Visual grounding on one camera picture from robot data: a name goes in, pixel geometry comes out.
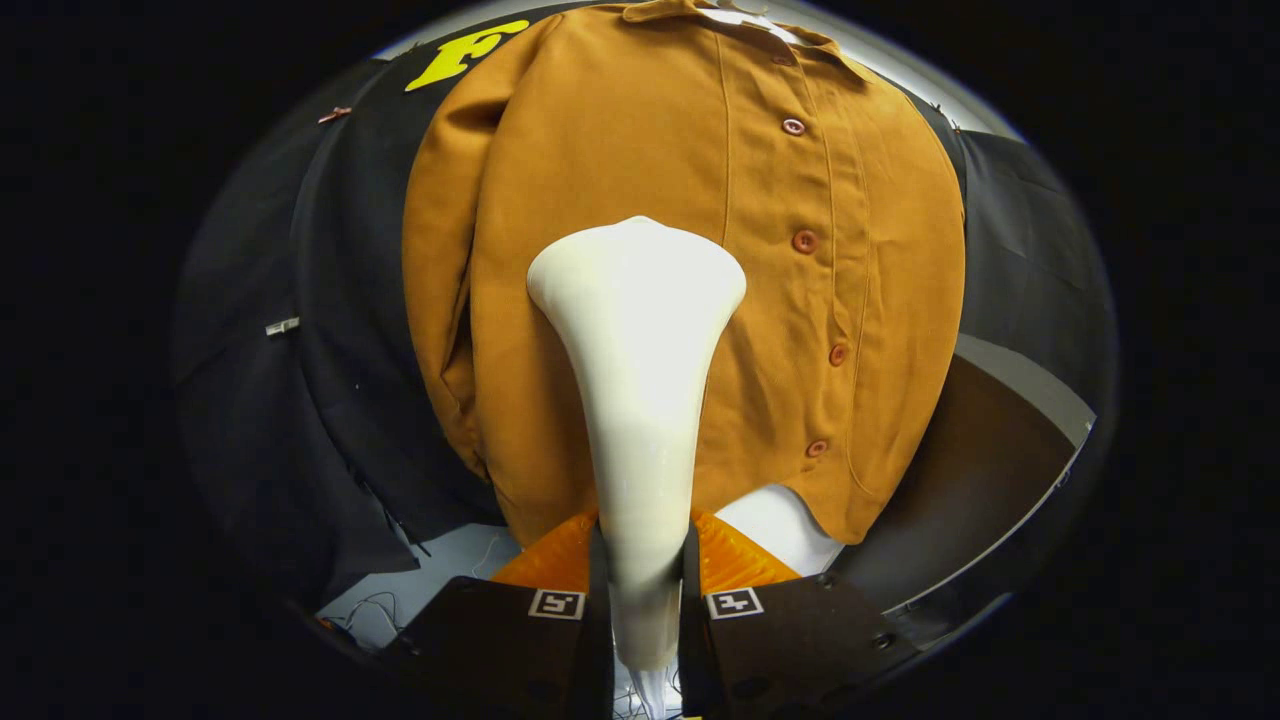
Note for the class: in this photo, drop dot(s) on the white garment steamer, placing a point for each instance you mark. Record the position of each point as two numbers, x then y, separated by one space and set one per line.
640 400

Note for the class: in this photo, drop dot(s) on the orange button-up shirt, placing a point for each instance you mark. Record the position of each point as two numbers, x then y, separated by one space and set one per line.
600 150

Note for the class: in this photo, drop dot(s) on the black backdrop cloth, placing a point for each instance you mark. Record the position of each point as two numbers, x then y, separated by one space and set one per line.
330 400

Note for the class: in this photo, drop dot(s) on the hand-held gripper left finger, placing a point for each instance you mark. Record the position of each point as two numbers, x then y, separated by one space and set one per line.
600 650

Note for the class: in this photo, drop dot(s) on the copper clip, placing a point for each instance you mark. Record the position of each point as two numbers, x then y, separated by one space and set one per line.
334 114

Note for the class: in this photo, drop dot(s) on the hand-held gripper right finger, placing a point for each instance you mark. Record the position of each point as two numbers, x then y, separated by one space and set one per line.
692 650

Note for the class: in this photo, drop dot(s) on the grey cabinet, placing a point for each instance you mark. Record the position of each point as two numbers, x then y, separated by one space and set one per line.
960 470

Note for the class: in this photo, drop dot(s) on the white mannequin torso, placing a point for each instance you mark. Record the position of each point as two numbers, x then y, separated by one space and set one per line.
780 525

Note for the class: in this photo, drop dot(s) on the silver clip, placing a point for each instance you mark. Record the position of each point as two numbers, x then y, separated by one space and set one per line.
282 326

